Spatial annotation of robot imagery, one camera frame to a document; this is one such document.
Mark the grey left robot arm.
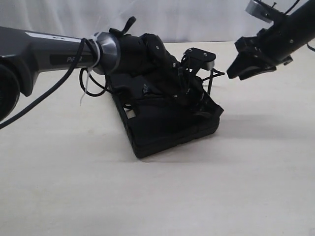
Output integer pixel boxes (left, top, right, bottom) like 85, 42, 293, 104
0, 27, 210, 119

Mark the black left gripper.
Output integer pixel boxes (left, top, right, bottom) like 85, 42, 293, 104
108, 28, 204, 106

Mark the white backdrop curtain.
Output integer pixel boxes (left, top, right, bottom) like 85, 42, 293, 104
0, 0, 315, 44

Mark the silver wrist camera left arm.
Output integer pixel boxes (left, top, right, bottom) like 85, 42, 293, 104
185, 48, 217, 71

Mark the black plastic case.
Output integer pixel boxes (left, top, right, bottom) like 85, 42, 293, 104
111, 74, 223, 159

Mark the white zip tie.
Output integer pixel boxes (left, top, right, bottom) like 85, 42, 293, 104
79, 31, 106, 106

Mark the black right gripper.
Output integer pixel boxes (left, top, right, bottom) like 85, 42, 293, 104
226, 28, 293, 81

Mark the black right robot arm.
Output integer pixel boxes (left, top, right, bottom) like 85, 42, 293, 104
226, 0, 315, 80

